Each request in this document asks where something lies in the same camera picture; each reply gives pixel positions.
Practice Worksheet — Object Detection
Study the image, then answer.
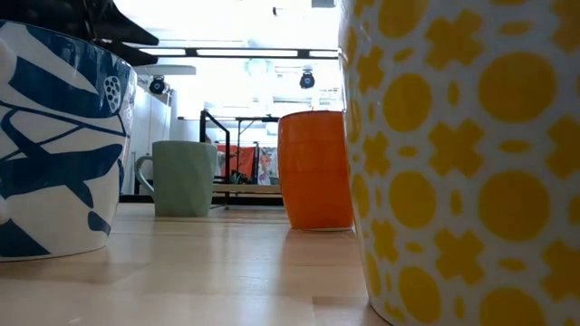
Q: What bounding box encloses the orange hanging cloth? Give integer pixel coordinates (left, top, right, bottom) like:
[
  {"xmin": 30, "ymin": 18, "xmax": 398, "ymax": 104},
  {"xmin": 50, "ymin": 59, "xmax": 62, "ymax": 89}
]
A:
[{"xmin": 216, "ymin": 144, "xmax": 257, "ymax": 185}]

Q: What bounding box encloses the yellow patterned white mug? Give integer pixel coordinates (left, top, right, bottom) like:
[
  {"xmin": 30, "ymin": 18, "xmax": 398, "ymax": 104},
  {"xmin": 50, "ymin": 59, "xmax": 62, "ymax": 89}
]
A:
[{"xmin": 338, "ymin": 0, "xmax": 580, "ymax": 326}]

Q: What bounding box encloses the orange mug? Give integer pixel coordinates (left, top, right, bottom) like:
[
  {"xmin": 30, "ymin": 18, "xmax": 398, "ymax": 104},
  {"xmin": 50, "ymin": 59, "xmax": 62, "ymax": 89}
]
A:
[{"xmin": 276, "ymin": 110, "xmax": 356, "ymax": 233}]

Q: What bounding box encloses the blue leaf-print white mug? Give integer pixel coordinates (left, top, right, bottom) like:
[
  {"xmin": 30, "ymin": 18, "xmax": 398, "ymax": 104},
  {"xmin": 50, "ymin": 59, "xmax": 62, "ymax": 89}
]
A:
[{"xmin": 0, "ymin": 18, "xmax": 138, "ymax": 264}]

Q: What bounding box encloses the black table frame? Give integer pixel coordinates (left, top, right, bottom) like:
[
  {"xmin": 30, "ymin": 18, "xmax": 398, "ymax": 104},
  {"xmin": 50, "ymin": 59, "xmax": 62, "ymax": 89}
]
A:
[{"xmin": 120, "ymin": 194, "xmax": 285, "ymax": 206}]

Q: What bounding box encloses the mint green mug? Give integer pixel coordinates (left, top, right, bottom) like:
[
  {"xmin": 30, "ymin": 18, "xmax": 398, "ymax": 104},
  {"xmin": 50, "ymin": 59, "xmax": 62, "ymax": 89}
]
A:
[{"xmin": 133, "ymin": 139, "xmax": 218, "ymax": 218}]

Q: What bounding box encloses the black ceiling light track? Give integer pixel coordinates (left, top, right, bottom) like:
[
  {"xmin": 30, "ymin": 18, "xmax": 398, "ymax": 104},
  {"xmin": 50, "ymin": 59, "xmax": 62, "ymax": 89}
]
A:
[{"xmin": 135, "ymin": 46, "xmax": 341, "ymax": 60}]

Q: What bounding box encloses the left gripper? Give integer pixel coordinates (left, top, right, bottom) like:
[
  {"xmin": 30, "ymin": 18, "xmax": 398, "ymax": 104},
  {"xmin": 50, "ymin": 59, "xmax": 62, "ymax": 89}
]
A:
[{"xmin": 49, "ymin": 0, "xmax": 160, "ymax": 68}]

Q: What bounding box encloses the black metal mug rack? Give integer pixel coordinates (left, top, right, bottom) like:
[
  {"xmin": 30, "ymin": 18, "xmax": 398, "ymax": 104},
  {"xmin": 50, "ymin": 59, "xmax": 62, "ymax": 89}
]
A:
[{"xmin": 198, "ymin": 110, "xmax": 285, "ymax": 211}]

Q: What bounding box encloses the floral hanging cloth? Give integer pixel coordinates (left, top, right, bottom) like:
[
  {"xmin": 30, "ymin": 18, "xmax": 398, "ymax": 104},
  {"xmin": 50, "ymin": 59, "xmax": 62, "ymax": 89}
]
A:
[{"xmin": 257, "ymin": 146, "xmax": 280, "ymax": 186}]

